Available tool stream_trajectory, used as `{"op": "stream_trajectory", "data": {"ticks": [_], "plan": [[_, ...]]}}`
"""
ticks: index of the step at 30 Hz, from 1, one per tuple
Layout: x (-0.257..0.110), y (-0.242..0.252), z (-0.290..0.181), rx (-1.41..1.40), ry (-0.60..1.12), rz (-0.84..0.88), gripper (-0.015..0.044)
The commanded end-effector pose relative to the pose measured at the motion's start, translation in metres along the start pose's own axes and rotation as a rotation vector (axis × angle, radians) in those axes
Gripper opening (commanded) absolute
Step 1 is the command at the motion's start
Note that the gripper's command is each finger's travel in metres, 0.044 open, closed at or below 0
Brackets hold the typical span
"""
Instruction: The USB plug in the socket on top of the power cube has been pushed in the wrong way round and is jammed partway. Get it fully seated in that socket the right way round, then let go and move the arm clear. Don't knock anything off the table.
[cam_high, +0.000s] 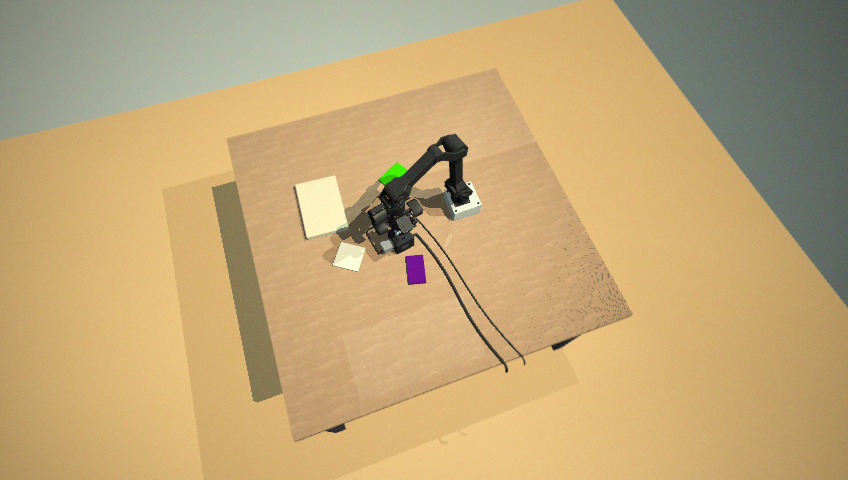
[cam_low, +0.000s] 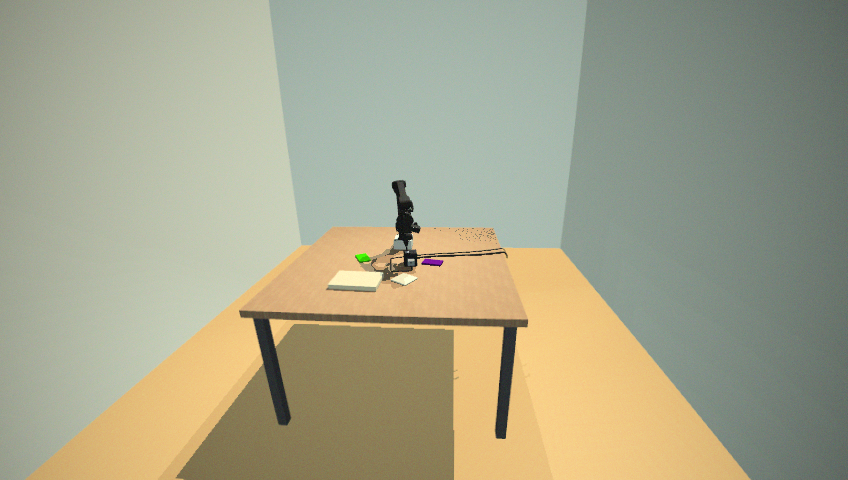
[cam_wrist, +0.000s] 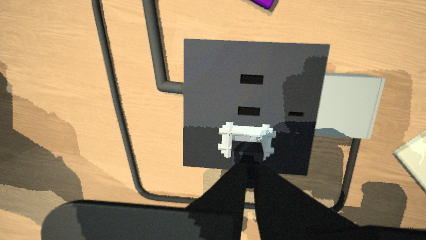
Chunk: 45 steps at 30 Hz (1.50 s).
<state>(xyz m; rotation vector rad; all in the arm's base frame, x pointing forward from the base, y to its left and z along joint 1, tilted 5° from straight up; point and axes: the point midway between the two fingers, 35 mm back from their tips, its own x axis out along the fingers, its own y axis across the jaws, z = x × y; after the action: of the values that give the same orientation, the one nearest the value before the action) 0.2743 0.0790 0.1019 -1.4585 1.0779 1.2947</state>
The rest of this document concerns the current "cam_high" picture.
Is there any bright green flat rectangular block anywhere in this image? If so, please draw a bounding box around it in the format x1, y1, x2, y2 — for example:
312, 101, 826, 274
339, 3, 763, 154
379, 162, 407, 185

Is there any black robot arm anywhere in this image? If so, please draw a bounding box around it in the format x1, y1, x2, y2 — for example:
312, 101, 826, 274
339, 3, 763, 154
367, 134, 473, 235

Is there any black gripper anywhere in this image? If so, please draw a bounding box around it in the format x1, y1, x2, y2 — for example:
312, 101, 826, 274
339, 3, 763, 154
371, 199, 423, 235

